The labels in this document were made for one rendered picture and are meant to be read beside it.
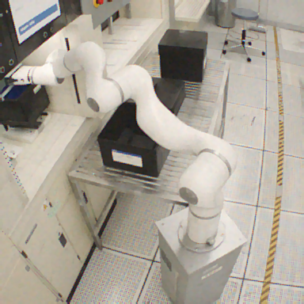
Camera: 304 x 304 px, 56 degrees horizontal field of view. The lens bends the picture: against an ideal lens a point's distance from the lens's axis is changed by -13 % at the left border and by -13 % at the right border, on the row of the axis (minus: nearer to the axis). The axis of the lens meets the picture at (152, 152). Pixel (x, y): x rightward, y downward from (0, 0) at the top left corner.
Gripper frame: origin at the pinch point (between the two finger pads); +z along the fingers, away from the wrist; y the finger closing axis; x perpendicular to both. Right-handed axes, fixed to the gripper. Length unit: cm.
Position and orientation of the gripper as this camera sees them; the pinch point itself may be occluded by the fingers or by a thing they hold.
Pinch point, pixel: (10, 74)
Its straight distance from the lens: 155.9
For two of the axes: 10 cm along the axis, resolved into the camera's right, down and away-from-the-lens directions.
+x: -0.6, -7.1, -7.0
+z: -9.5, -1.9, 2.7
